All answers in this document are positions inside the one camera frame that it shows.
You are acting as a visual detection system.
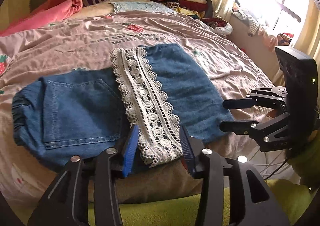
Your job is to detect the light blue towel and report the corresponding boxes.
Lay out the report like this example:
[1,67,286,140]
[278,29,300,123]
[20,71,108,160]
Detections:
[110,0,177,14]

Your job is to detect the lilac strawberry print duvet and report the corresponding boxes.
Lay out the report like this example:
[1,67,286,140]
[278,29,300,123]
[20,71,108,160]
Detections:
[1,11,272,206]

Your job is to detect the pink fleece blanket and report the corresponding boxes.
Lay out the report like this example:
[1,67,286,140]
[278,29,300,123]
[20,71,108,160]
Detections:
[1,0,82,37]

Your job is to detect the green fleece right sleeve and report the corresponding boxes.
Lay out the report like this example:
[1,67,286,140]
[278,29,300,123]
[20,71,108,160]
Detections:
[287,133,320,191]

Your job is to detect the blue denim pants lace trim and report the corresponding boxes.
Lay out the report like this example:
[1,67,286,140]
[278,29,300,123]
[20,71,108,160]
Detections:
[12,44,232,172]

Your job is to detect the clothes heap on windowsill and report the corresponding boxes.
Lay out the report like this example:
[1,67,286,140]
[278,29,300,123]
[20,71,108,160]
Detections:
[232,0,294,52]

